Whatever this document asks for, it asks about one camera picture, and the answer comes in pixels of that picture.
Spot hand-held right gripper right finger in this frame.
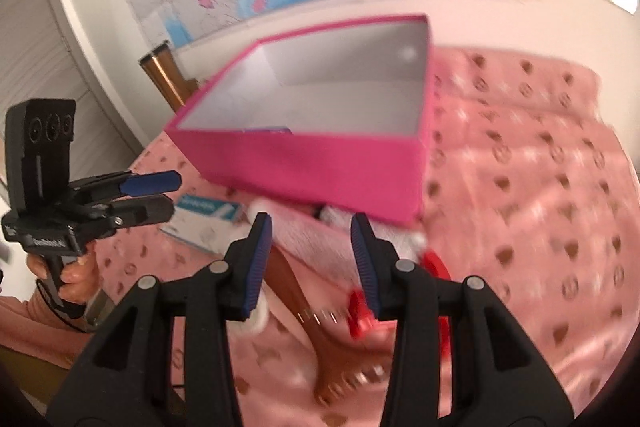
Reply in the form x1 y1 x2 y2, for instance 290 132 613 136
350 213 576 427

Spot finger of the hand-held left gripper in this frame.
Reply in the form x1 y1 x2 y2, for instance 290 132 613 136
75 194 176 239
70 170 182 204

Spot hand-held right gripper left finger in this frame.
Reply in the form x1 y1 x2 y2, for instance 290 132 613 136
47 213 273 427

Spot red scissors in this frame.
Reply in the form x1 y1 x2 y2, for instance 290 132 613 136
346 249 453 360

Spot pink cardboard box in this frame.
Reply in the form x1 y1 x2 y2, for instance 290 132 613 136
165 13 434 226

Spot person's left forearm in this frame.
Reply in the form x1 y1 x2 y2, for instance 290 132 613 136
0 296 98 370

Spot person's left hand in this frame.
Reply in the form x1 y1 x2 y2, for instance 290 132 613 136
26 247 102 309

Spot white blue medicine box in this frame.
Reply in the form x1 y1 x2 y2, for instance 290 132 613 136
158 193 247 256

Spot salmon pink tube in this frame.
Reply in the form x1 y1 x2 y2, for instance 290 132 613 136
267 251 393 405

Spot grey door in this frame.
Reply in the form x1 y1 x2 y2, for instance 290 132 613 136
0 0 147 188

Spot copper thermos bottle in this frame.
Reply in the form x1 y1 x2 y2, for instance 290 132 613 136
138 39 199 114

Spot pink printed blanket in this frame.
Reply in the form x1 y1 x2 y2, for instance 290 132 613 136
92 46 640 427

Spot black cable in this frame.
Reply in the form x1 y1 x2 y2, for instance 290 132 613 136
36 279 91 335

